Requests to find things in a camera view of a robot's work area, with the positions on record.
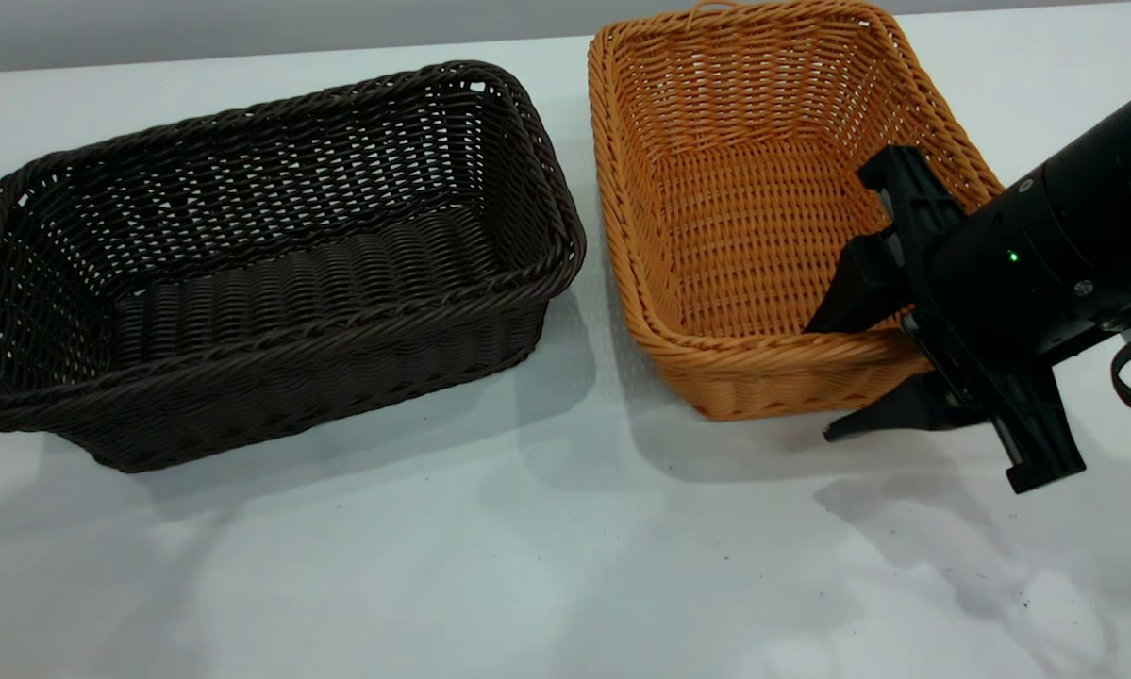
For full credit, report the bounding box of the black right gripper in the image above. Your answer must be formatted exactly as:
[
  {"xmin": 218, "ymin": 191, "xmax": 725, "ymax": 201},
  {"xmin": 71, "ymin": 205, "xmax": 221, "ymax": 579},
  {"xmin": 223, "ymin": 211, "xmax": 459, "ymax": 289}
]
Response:
[{"xmin": 804, "ymin": 146, "xmax": 1109, "ymax": 494}]

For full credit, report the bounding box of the orange wicker basket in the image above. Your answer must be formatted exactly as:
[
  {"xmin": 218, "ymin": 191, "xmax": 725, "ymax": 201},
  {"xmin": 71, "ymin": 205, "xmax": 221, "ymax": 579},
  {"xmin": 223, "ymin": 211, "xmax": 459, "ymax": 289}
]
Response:
[{"xmin": 588, "ymin": 0, "xmax": 1005, "ymax": 422}]

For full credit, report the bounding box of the dark brown wicker basket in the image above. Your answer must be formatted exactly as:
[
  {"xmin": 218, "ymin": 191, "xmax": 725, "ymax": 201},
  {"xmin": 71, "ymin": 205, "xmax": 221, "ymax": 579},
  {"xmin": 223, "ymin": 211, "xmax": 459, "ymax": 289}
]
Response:
[{"xmin": 0, "ymin": 60, "xmax": 588, "ymax": 474}]

